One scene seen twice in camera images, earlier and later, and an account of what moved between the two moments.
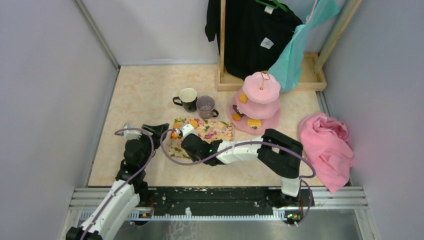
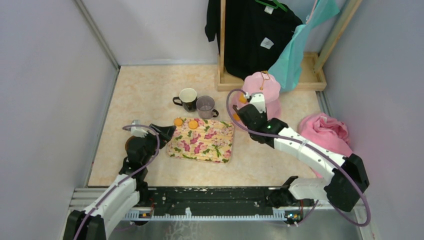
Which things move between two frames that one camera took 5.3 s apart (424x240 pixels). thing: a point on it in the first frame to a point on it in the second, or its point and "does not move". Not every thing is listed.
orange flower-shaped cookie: (235, 116) does not move
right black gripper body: (196, 158) to (252, 136)
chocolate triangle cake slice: (237, 110) does not move
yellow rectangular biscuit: (243, 98) does not move
